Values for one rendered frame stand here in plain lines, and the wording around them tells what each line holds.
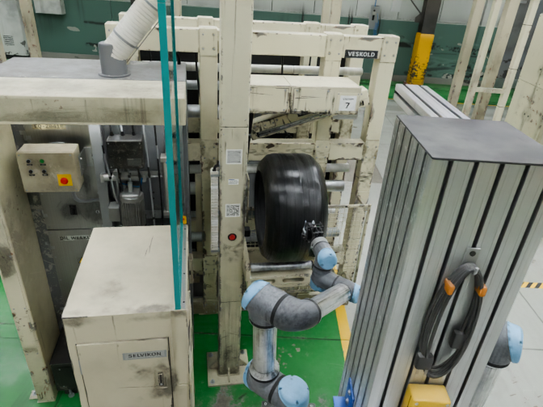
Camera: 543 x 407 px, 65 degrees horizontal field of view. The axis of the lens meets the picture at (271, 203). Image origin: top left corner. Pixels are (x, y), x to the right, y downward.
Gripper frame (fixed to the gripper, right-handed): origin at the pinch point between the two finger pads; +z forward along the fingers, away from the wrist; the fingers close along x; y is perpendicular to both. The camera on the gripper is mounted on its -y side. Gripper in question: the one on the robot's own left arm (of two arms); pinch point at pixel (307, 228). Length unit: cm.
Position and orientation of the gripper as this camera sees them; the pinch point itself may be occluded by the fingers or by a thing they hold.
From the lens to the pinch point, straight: 203.0
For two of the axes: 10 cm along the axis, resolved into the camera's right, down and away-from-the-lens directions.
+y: 0.3, -9.2, -3.8
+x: -9.9, 0.3, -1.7
